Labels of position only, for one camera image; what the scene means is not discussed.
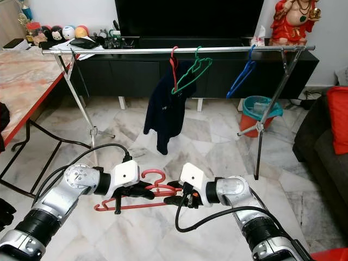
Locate white paper stack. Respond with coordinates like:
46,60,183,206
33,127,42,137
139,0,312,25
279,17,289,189
45,41,107,55

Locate black mouse plush toy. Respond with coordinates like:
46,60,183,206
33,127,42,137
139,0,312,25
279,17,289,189
47,26,64,43

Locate black soundbar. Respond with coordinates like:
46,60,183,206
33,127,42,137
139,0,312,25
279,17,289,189
138,37,245,51

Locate red hat figurine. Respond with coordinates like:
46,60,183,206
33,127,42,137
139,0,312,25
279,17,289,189
26,22,47,47

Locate blue gold trophy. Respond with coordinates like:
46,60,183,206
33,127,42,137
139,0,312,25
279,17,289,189
17,0,33,25

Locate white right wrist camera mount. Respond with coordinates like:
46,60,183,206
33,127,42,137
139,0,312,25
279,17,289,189
179,162,210,207

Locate red plastic hanger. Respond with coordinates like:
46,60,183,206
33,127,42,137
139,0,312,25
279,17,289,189
170,46,181,92
94,169,183,212

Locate silver metal clothes rack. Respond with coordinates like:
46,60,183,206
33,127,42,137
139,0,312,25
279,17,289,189
41,45,316,181

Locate red plastic stool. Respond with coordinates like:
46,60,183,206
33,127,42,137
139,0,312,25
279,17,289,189
310,247,348,261

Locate black power adapter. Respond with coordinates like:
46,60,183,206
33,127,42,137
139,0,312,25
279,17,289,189
288,90,324,109

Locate green plastic hanger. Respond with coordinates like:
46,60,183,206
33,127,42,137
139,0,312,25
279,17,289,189
171,46,213,96

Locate black flat screen television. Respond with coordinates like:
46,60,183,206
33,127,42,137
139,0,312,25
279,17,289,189
115,0,265,39

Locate white round plush toy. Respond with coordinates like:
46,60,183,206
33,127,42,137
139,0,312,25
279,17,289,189
62,25,77,40

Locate black flat box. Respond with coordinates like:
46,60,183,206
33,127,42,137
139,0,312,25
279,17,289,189
3,38,28,49

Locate orange bucket teal liner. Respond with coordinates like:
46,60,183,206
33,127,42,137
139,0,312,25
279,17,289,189
238,95,283,138

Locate dark metal chair frame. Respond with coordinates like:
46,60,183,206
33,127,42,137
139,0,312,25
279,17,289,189
0,120,92,199

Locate small electronic gadgets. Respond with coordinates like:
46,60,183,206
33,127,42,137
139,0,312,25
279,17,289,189
92,21,136,49

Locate beige wooden cabinet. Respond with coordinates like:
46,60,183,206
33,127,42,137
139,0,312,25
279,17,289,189
0,0,28,48

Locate blue plastic hanger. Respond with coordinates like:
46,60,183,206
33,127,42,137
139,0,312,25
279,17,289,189
227,45,257,100

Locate pink marble dining table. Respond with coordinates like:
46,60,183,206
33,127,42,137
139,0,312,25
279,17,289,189
0,49,74,147

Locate navy blue shirt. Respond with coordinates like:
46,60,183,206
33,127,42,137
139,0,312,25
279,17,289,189
143,59,196,156

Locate red laughing buddha statue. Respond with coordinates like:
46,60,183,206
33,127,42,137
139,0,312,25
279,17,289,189
269,0,320,47

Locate dark grey fabric sofa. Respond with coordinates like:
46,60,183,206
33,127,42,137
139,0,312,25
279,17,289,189
293,92,348,202

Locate orange round plush toy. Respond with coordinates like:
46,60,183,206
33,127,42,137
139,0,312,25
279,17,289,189
75,24,89,40

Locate side table lace cloth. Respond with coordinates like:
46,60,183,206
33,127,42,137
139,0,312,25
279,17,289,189
334,70,348,88

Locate black wallet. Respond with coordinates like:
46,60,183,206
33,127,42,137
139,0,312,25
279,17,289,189
70,38,98,50

